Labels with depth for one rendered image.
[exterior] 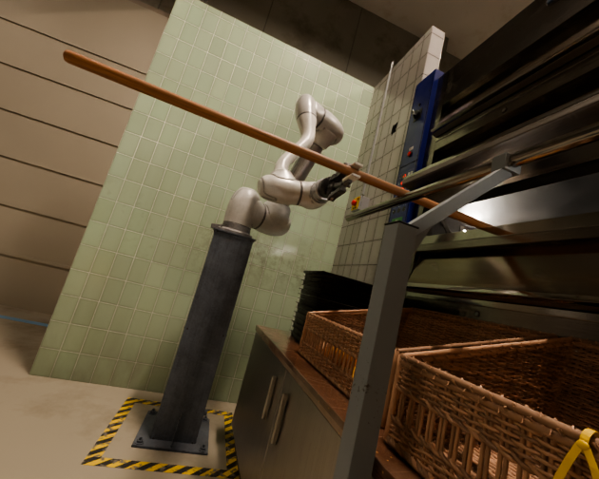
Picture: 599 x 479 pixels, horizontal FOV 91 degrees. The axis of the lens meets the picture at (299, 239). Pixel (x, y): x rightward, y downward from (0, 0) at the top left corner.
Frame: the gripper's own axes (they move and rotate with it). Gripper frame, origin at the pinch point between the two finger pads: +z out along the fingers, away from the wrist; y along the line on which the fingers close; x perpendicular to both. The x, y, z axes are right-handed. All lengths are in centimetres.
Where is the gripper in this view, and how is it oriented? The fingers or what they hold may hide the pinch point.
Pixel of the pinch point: (352, 173)
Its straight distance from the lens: 96.9
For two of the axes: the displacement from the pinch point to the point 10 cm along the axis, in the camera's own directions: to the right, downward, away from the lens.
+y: -2.5, 9.5, -1.7
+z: 3.2, -0.9, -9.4
